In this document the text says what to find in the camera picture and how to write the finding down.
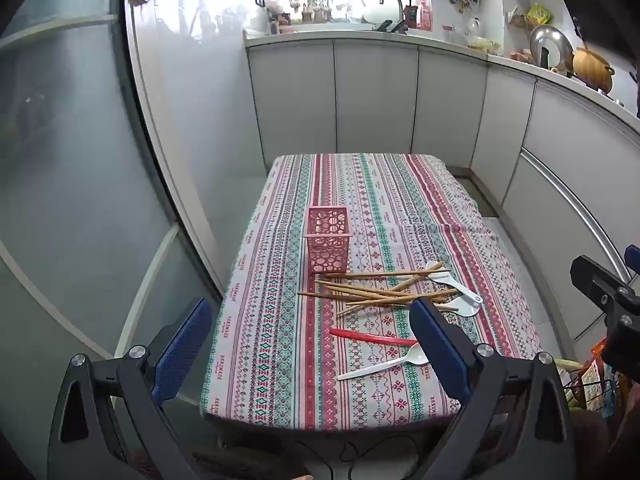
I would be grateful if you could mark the row of small potted plants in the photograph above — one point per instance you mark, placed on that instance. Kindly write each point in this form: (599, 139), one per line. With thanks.
(310, 10)

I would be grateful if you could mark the white soup spoon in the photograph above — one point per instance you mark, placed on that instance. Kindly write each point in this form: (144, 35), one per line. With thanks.
(465, 307)

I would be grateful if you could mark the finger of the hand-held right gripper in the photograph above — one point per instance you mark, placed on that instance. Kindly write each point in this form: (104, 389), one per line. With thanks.
(632, 257)
(600, 285)

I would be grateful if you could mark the round metal lid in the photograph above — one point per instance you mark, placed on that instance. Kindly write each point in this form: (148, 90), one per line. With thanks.
(550, 42)

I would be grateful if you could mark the white kitchen cabinets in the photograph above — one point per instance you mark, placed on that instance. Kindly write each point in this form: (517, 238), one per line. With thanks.
(375, 95)

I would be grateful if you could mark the group of wooden chopsticks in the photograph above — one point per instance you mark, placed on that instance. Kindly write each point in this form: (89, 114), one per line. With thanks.
(370, 291)

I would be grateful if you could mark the white plastic spoon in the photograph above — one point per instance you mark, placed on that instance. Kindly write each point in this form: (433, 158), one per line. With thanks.
(380, 366)

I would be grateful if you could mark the glass jar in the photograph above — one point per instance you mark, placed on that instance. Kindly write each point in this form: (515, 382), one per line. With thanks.
(472, 26)

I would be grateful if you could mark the white plastic bag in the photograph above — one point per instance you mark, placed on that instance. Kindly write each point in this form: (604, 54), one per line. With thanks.
(272, 5)

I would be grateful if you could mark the red packet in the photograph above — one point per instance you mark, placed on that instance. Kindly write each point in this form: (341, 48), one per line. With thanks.
(425, 15)

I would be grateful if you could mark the pale green vegetables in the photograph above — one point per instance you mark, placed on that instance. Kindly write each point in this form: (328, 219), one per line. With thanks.
(482, 42)

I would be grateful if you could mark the red plastic spoon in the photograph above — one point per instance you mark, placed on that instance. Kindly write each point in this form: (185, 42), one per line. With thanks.
(370, 337)

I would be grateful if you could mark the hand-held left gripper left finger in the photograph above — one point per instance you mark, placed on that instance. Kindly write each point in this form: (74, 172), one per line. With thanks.
(182, 345)

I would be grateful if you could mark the pink perforated utensil basket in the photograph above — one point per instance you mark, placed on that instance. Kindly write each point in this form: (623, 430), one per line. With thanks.
(327, 242)

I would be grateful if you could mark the yellow bag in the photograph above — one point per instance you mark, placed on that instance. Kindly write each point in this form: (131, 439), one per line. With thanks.
(539, 14)

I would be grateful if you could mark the white rice paddle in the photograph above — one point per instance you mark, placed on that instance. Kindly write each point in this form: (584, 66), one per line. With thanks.
(457, 287)

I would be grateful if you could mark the brown clay pot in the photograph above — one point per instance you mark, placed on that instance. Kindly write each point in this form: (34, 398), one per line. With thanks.
(592, 67)

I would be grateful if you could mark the frosted glass sliding door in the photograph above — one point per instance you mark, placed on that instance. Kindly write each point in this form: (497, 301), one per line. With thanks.
(75, 160)

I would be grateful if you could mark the striped patterned tablecloth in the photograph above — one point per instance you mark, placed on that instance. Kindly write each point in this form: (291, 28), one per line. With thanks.
(400, 200)

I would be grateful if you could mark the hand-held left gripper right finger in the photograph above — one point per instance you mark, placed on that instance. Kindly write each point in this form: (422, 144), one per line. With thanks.
(440, 350)

